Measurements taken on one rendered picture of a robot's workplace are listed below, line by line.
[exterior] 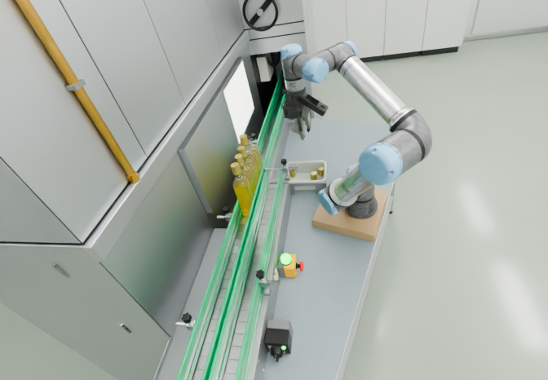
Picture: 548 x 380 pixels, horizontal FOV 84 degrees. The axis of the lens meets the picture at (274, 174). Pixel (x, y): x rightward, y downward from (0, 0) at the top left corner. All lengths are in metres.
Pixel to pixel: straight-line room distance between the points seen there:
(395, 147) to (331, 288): 0.64
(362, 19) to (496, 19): 1.96
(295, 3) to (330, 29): 2.91
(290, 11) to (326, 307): 1.60
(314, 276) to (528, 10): 5.24
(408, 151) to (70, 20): 0.89
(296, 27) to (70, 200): 1.61
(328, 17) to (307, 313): 4.19
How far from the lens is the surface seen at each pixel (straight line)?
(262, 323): 1.12
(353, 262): 1.35
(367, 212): 1.42
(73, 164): 0.81
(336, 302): 1.26
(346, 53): 1.10
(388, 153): 0.87
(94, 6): 0.96
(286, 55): 1.10
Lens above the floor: 1.88
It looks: 39 degrees down
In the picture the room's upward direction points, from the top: 13 degrees counter-clockwise
